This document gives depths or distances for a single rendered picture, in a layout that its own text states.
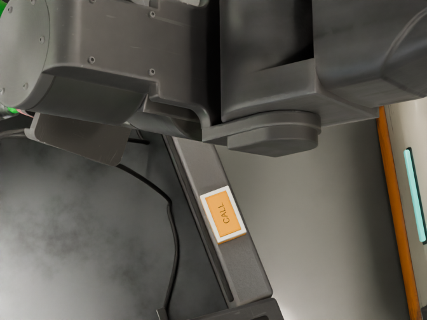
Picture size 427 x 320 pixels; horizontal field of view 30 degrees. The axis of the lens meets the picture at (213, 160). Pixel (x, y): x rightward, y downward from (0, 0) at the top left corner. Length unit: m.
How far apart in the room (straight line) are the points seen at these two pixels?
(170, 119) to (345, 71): 0.11
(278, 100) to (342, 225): 1.45
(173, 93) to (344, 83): 0.08
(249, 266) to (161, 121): 0.39
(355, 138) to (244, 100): 1.50
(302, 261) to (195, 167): 0.98
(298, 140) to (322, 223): 1.42
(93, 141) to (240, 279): 0.32
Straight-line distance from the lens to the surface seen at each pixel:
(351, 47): 0.33
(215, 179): 0.80
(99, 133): 0.50
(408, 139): 1.59
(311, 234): 1.77
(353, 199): 1.80
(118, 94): 0.38
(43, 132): 0.48
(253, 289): 0.78
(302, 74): 0.34
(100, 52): 0.36
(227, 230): 0.77
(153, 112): 0.39
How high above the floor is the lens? 1.72
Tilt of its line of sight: 72 degrees down
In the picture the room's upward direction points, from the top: straight up
